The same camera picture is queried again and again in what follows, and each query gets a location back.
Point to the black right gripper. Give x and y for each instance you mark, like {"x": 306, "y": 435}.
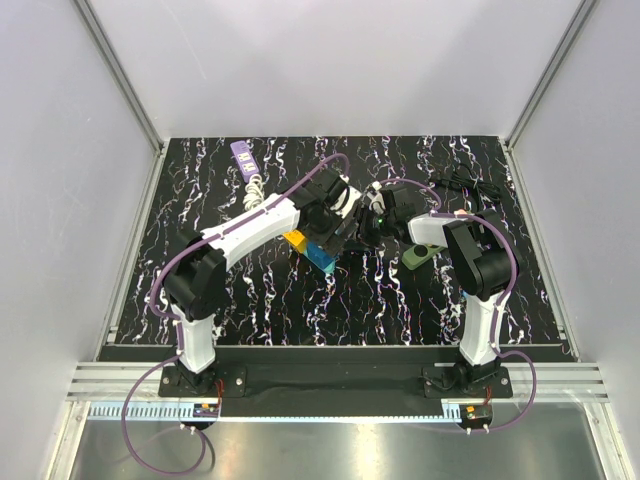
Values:
{"x": 364, "y": 217}

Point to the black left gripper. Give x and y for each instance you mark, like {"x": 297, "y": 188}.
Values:
{"x": 329, "y": 241}

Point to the yellow cube socket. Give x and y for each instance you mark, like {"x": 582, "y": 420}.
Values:
{"x": 296, "y": 240}

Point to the blue cube socket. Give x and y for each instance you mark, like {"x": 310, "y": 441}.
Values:
{"x": 318, "y": 256}

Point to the teal triangular power strip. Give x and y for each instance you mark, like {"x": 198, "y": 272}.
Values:
{"x": 329, "y": 268}

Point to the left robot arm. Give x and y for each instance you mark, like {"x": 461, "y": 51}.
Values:
{"x": 195, "y": 283}

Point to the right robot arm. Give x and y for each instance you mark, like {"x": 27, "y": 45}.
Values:
{"x": 485, "y": 263}

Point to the green round-hole power strip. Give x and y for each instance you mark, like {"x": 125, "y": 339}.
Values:
{"x": 418, "y": 255}

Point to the purple power strip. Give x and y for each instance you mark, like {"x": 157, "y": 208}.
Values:
{"x": 245, "y": 160}

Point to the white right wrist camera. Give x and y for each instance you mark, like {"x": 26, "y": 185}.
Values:
{"x": 374, "y": 198}

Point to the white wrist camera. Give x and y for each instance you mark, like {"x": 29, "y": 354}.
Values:
{"x": 374, "y": 198}
{"x": 348, "y": 199}

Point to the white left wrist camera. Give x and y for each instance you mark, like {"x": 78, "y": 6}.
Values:
{"x": 348, "y": 199}

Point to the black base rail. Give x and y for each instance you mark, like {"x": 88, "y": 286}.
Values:
{"x": 434, "y": 372}

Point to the aluminium frame rail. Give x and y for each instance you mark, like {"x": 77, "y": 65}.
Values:
{"x": 98, "y": 381}

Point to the white slotted cable duct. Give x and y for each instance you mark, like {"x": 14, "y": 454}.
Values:
{"x": 154, "y": 410}

